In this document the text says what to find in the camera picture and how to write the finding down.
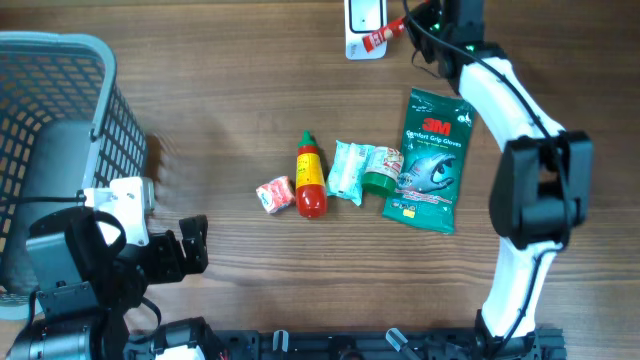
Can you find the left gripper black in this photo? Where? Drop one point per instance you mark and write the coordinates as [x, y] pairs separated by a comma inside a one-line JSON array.
[[172, 266]]

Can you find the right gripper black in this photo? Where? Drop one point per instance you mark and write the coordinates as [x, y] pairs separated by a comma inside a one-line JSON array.
[[417, 12]]

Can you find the small red snack bar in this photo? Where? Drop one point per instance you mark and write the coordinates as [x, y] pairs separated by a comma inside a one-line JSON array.
[[379, 37]]

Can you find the red white snack packet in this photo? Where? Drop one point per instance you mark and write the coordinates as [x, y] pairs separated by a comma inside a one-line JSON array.
[[276, 194]]

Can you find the green 3M gloves package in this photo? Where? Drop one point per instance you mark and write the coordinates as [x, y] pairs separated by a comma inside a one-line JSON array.
[[434, 144]]

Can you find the red sauce bottle green cap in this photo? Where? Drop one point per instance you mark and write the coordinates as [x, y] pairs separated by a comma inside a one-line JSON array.
[[310, 188]]

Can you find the green lid jar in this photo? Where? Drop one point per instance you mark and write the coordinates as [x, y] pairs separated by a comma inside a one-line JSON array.
[[382, 171]]

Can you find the mint green white pouch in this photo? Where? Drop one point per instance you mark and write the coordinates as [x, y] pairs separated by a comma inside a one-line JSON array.
[[345, 177]]

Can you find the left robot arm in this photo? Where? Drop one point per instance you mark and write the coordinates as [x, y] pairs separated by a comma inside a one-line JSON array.
[[89, 277]]

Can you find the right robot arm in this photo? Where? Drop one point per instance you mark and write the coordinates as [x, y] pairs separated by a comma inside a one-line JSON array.
[[540, 192]]

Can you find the white barcode scanner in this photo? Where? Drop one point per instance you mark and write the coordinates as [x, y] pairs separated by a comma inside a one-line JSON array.
[[361, 18]]

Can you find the grey plastic shopping basket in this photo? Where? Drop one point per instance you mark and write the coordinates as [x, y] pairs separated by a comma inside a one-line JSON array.
[[65, 126]]

